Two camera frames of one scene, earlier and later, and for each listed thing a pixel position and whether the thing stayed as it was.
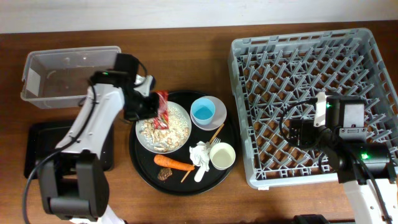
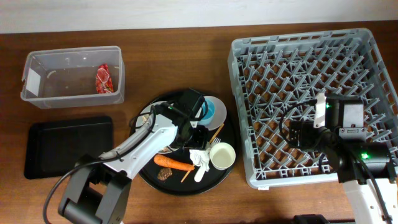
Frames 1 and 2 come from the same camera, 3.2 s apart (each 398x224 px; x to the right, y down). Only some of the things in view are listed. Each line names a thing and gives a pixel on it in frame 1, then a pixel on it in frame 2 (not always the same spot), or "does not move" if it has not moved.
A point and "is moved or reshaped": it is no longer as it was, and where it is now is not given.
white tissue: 199,155 does not move
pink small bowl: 220,114 does not move
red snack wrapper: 162,121 is moved or reshaped
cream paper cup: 222,155 does not move
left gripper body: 142,107 -> 199,137
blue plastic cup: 203,111 does not move
